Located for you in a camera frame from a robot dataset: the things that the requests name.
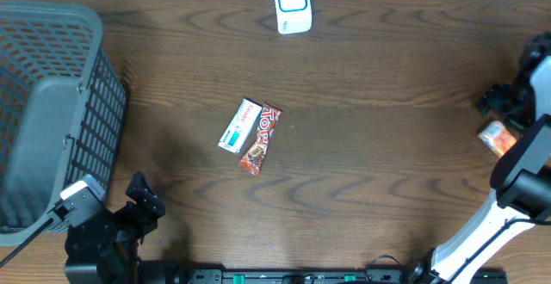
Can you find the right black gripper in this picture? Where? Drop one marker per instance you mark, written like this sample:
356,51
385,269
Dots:
498,93

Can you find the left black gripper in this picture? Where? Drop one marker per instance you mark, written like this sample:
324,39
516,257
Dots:
141,225

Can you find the orange tissue pack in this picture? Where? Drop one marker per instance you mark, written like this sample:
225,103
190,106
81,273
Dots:
497,138

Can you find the white Panadol box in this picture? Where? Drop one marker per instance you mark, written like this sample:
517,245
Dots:
239,128

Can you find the red Top candy wrapper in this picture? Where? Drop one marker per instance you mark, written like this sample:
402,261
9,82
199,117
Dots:
253,159

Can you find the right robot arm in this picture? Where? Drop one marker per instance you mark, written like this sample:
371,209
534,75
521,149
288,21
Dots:
519,198

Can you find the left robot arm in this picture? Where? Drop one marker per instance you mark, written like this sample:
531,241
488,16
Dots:
102,246

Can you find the grey plastic basket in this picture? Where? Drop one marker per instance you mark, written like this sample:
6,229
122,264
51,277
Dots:
62,109

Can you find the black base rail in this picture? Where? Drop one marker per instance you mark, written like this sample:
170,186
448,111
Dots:
216,276

